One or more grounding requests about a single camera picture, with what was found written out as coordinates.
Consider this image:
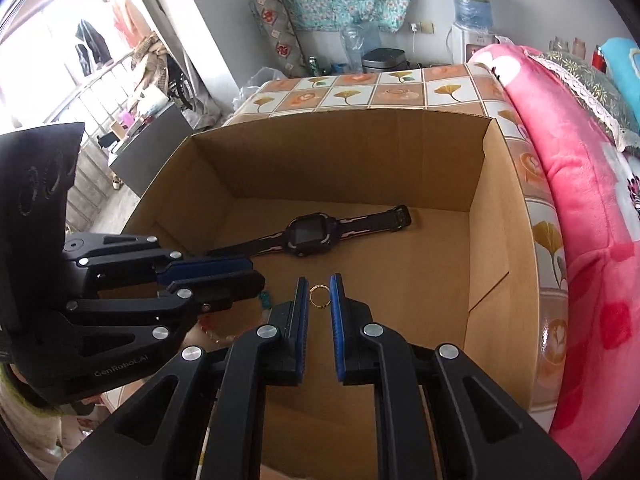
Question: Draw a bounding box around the black wristwatch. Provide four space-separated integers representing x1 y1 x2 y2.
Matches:
207 205 412 260

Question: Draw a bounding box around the multicolour bead bracelet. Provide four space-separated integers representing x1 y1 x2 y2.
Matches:
197 290 273 346

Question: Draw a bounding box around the person's left forearm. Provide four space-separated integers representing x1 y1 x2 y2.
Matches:
0 357 68 466

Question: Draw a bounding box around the black rice cooker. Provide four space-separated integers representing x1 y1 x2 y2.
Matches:
361 49 407 73

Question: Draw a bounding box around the pink hanging garment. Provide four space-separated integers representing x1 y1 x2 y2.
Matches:
112 0 151 51

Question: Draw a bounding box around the metal railing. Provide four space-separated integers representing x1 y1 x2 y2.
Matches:
40 57 166 231

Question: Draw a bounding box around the blue water bottle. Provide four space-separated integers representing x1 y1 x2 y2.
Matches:
449 0 493 31

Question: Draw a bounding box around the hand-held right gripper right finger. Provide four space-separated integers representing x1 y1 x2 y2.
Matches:
327 273 583 480

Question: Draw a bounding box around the brown cardboard box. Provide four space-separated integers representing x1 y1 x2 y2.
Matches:
102 107 543 480

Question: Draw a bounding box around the blue cartoon pillow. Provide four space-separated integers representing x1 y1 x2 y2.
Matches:
600 37 640 96

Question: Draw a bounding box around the white plastic bag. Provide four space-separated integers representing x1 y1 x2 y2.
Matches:
232 66 288 111

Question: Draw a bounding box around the pink blanket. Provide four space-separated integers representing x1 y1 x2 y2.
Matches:
467 42 640 478

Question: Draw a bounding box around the grey embroidered pillow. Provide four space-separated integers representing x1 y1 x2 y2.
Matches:
542 50 640 151

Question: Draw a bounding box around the pile of clothes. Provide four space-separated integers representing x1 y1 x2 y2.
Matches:
127 35 201 111

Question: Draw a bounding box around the white water dispenser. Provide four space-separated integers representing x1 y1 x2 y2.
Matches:
446 22 498 65

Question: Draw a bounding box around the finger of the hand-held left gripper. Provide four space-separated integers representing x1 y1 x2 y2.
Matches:
62 232 253 286
65 270 267 342

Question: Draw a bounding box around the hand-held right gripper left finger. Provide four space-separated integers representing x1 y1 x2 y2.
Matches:
55 276 310 480

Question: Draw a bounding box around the beige patchwork cushion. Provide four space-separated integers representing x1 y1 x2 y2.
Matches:
252 0 313 78

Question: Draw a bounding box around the clear plastic water jug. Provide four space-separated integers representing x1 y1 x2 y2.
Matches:
341 22 383 73

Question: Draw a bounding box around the dark hanging garment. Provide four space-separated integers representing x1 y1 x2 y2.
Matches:
75 19 113 77

